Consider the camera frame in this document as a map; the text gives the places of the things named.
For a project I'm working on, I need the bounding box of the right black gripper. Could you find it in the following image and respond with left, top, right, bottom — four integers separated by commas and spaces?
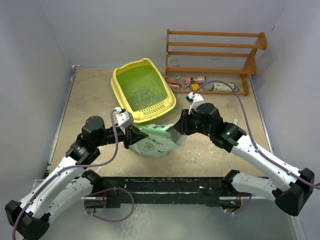
174, 106, 213, 137

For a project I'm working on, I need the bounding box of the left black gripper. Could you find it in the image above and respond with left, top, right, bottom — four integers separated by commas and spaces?
94, 122, 148, 149

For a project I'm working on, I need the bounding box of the green cat litter bag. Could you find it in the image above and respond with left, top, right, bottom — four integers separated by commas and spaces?
129, 124, 187, 157

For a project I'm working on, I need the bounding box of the silver metal scoop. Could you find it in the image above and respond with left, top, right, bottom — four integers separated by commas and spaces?
168, 128, 181, 143

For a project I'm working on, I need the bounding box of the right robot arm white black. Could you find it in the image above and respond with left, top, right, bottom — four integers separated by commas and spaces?
173, 103, 315, 217

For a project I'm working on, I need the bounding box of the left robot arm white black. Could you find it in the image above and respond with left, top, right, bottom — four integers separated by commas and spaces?
5, 111, 148, 240

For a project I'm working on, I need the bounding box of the white green long box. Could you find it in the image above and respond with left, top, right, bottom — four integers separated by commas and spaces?
213, 83, 235, 92

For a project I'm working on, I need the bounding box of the red white small box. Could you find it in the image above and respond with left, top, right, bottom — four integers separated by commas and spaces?
167, 82, 180, 89

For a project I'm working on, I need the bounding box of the yellow green litter box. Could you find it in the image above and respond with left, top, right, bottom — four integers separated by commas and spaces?
110, 58, 177, 124

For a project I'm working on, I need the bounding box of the yellow grey sponge block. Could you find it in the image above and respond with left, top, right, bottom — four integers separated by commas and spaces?
189, 83, 200, 92

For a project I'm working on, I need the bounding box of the grey round container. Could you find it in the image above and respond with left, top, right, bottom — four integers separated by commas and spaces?
201, 81, 215, 92

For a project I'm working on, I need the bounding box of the pink tape roll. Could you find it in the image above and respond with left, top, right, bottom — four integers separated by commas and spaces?
184, 77, 191, 85

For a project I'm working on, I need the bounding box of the pink patterned tube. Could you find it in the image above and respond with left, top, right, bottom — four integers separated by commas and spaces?
190, 76, 206, 85

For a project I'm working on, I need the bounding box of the grey small object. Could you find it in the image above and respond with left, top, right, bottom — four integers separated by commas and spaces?
229, 82, 240, 92

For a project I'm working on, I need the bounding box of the wooden three-tier rack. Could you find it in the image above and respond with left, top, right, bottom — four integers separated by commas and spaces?
164, 29, 268, 96

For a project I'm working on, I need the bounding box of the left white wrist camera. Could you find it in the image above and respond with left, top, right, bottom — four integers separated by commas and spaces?
114, 107, 134, 128

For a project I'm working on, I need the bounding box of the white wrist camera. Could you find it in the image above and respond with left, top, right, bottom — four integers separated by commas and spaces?
186, 92, 204, 115
114, 107, 134, 128

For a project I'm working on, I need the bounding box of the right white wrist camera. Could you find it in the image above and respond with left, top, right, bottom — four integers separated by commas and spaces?
186, 92, 204, 115

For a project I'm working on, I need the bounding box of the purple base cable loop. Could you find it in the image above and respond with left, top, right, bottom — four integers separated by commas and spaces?
83, 187, 135, 223

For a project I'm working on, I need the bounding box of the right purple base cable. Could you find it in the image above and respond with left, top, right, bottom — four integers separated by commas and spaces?
223, 193, 253, 216

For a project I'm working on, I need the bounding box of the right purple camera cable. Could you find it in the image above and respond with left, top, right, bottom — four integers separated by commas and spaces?
192, 80, 320, 190

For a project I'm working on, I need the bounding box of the purple camera cable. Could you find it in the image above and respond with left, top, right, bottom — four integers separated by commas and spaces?
192, 80, 320, 190
11, 108, 126, 240

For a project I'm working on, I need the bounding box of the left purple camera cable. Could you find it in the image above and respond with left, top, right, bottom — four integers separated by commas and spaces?
11, 108, 126, 240

